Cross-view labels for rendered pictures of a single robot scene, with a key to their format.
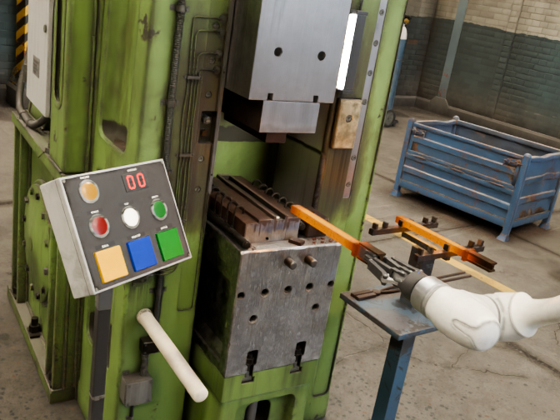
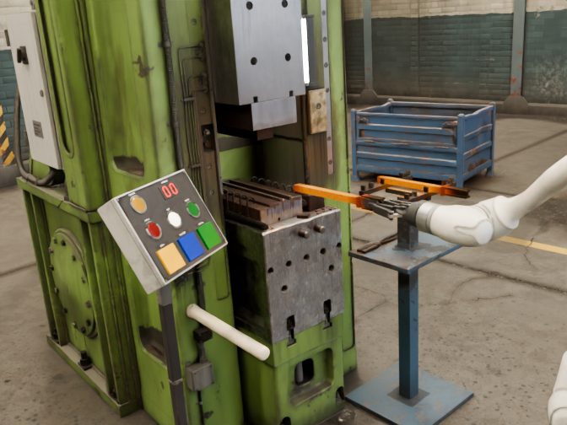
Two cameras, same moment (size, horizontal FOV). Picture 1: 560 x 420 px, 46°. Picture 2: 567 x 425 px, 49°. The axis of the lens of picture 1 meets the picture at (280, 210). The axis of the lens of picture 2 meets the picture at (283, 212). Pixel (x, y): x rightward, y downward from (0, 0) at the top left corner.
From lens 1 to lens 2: 0.33 m
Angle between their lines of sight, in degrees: 4
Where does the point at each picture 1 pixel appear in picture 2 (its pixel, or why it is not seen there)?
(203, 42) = (190, 68)
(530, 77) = (442, 53)
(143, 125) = (158, 147)
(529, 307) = (509, 204)
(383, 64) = (335, 55)
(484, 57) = (397, 45)
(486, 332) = (483, 229)
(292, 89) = (272, 89)
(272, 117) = (261, 116)
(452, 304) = (450, 216)
